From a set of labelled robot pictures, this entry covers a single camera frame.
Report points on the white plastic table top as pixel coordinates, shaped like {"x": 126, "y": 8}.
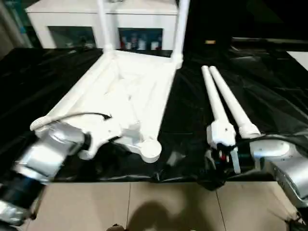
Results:
{"x": 125, "y": 96}

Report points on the white plastic table leg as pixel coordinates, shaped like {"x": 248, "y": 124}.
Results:
{"x": 214, "y": 96}
{"x": 103, "y": 24}
{"x": 180, "y": 29}
{"x": 231, "y": 96}

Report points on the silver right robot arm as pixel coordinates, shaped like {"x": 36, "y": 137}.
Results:
{"x": 284, "y": 158}

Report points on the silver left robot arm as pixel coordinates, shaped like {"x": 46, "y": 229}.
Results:
{"x": 50, "y": 154}

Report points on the black work mat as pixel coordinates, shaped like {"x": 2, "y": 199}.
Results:
{"x": 264, "y": 96}

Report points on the small yellow label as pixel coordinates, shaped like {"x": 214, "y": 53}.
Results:
{"x": 209, "y": 41}

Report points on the white side board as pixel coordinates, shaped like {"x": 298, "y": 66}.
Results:
{"x": 300, "y": 57}

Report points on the white glass-door cabinet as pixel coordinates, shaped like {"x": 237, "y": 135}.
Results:
{"x": 72, "y": 19}

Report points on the grey curtain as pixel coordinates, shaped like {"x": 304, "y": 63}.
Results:
{"x": 12, "y": 24}

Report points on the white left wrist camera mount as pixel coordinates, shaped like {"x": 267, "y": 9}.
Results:
{"x": 103, "y": 134}

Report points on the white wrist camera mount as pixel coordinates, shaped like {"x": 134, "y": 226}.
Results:
{"x": 103, "y": 134}
{"x": 221, "y": 132}

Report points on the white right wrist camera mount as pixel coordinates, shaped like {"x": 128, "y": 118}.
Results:
{"x": 221, "y": 132}

